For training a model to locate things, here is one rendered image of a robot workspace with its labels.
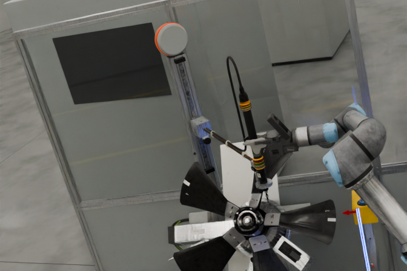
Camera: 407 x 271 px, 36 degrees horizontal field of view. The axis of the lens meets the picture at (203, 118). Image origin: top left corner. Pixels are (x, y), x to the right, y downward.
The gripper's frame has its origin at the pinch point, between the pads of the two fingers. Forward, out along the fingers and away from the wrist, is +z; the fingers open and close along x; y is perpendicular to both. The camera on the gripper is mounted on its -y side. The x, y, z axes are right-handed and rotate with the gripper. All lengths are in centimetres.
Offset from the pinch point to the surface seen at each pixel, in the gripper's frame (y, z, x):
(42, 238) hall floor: 157, 251, 207
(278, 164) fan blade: 18.0, -8.3, 10.6
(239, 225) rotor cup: 35.4, 9.9, -6.0
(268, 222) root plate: 37.1, -1.7, -2.7
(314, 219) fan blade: 38.4, -20.2, -1.8
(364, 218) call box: 54, -39, 21
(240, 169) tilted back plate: 29.7, 14.5, 34.9
